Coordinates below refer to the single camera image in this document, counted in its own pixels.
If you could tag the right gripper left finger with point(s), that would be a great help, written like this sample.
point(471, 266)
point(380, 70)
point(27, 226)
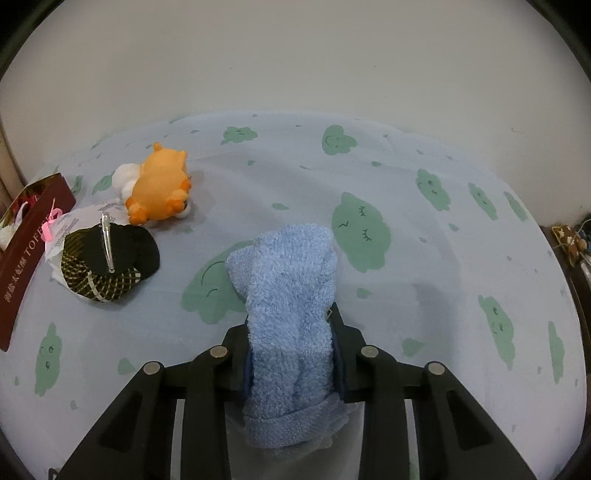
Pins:
point(133, 438)

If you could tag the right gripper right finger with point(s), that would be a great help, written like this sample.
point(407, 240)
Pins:
point(456, 437)

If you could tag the light blue towel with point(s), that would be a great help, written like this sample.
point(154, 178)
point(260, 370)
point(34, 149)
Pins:
point(287, 278)

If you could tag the blue cloud-print bedsheet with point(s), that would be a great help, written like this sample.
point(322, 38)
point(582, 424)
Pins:
point(438, 260)

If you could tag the black gold hair net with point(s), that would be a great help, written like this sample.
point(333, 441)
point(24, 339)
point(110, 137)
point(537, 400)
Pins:
point(107, 261)

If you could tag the dark side furniture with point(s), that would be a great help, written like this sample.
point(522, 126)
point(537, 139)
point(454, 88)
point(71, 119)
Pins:
point(567, 246)

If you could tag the red gold tin box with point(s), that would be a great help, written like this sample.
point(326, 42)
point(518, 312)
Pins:
point(20, 259)

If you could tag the orange plush toy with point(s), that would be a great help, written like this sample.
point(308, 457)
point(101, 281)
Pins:
point(162, 188)

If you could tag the white pompom ball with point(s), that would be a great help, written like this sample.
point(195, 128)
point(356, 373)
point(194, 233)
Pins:
point(124, 179)

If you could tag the beige patterned curtain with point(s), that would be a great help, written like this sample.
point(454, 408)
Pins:
point(11, 182)

